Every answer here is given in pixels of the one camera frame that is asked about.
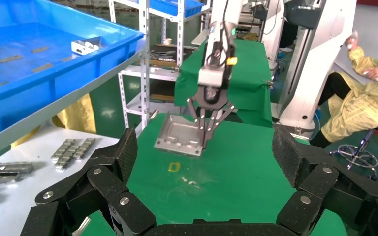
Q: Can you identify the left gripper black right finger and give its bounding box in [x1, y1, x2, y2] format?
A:
[272, 125, 378, 236]

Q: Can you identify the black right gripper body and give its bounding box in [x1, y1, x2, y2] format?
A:
[195, 44, 236, 113]

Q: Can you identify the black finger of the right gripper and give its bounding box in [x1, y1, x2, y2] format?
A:
[205, 102, 236, 150]
[186, 97, 208, 150]

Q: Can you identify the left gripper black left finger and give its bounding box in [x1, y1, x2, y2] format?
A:
[21, 128, 157, 236]

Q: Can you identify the grey stamped metal bracket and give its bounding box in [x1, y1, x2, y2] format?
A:
[154, 112, 207, 158]
[71, 36, 102, 56]

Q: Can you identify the grey metal parts pile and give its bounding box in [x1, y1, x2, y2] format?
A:
[148, 49, 178, 62]

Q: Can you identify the small metal clip strip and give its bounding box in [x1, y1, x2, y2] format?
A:
[54, 141, 87, 171]
[0, 162, 35, 174]
[50, 139, 76, 161]
[0, 172, 20, 184]
[73, 138, 96, 155]

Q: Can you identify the green table cloth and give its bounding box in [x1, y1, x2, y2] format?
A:
[81, 112, 349, 236]
[174, 39, 274, 128]

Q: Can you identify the chrome base stool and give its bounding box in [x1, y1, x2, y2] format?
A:
[338, 122, 378, 180]

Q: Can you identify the white tape scrap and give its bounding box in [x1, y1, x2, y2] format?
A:
[181, 177, 200, 187]

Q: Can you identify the white metal shelving unit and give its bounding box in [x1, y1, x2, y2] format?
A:
[109, 0, 209, 131]

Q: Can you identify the yellow plastic bag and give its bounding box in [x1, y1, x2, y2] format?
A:
[11, 93, 96, 149]

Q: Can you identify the white paper sheet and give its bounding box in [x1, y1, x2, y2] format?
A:
[0, 125, 121, 236]

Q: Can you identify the person in yellow coat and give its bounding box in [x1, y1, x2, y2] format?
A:
[310, 30, 378, 149]

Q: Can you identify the white robot torso column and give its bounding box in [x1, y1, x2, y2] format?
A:
[260, 0, 357, 131]

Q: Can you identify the large blue plastic bin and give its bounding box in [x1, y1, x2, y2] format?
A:
[0, 0, 145, 144]

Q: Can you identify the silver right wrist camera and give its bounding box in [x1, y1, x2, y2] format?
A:
[197, 66, 225, 88]

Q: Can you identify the black cable with yellow tag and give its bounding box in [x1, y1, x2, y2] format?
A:
[207, 18, 239, 67]

